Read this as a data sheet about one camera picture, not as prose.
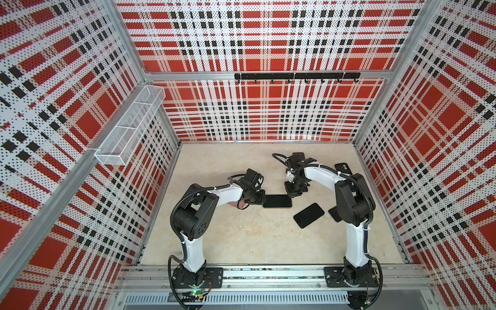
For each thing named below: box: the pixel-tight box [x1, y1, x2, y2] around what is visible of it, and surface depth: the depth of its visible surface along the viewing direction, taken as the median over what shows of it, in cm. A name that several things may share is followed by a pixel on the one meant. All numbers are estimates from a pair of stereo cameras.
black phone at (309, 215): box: [293, 202, 325, 229], surface depth 93 cm
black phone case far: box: [334, 162, 353, 176], surface depth 110 cm
